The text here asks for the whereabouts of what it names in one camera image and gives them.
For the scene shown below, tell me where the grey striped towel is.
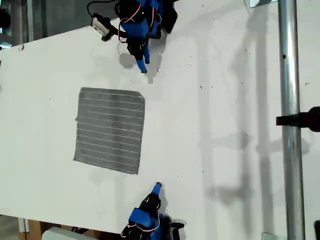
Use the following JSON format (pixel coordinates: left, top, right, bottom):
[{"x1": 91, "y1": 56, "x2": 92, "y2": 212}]
[{"x1": 73, "y1": 87, "x2": 146, "y2": 176}]

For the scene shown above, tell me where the white box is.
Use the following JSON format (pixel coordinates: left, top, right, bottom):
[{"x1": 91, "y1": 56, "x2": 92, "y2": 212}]
[{"x1": 41, "y1": 226, "x2": 101, "y2": 240}]

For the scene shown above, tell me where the wooden table leg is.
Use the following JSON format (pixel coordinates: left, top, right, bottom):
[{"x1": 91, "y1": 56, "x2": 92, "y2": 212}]
[{"x1": 24, "y1": 219, "x2": 42, "y2": 240}]

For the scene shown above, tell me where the black round object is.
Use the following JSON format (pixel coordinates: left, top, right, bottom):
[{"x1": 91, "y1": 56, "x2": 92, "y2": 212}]
[{"x1": 0, "y1": 8, "x2": 11, "y2": 29}]

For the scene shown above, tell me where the black clamp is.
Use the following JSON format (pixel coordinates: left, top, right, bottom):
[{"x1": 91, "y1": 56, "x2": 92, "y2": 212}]
[{"x1": 275, "y1": 106, "x2": 320, "y2": 133}]

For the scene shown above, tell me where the black camera stalk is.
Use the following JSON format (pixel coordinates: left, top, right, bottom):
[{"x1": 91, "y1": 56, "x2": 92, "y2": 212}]
[{"x1": 109, "y1": 24, "x2": 121, "y2": 37}]

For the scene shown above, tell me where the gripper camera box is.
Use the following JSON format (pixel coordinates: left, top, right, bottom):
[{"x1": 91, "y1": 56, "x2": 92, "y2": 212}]
[
  {"x1": 169, "y1": 220, "x2": 186, "y2": 240},
  {"x1": 91, "y1": 13, "x2": 113, "y2": 42}
]

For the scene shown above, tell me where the black camera cable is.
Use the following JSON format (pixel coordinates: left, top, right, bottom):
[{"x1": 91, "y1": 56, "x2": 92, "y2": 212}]
[{"x1": 86, "y1": 0, "x2": 119, "y2": 17}]

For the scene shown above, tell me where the steel post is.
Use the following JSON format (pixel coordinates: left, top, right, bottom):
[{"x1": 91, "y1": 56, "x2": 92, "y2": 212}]
[{"x1": 277, "y1": 0, "x2": 306, "y2": 240}]

